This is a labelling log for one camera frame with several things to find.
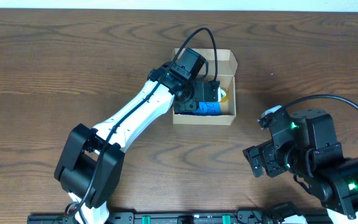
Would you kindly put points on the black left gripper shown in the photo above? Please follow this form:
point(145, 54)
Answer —
point(190, 106)

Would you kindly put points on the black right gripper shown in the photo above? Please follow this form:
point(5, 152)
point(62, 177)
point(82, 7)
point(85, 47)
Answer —
point(268, 152)

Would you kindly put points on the blue plastic tape dispenser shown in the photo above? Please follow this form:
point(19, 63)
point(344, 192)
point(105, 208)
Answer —
point(208, 109)

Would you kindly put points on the yellow clear tape roll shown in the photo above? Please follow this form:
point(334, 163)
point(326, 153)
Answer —
point(225, 98)

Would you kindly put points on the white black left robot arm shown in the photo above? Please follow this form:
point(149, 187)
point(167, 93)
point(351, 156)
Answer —
point(91, 162)

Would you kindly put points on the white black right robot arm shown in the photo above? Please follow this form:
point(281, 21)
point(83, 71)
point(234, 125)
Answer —
point(305, 144)

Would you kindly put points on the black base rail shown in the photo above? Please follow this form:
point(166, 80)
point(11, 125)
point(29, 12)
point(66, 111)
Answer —
point(282, 213)

